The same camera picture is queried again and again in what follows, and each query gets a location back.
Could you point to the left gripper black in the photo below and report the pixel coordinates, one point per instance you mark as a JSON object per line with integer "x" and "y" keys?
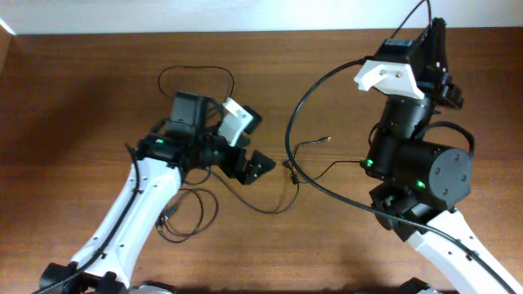
{"x": 239, "y": 162}

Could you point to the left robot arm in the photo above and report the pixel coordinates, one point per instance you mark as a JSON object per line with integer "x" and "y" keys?
{"x": 175, "y": 146}

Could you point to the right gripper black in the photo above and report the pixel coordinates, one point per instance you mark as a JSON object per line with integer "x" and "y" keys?
{"x": 433, "y": 74}

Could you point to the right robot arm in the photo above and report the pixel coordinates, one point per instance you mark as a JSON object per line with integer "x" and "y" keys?
{"x": 420, "y": 182}

